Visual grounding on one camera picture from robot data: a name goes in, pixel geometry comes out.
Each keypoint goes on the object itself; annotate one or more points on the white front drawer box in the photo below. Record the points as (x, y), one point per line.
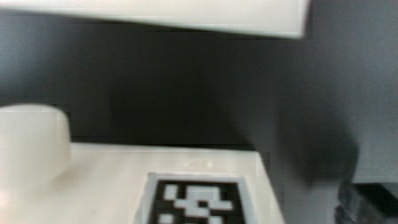
(75, 183)

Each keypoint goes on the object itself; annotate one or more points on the white L-shaped fence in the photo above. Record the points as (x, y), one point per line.
(254, 17)

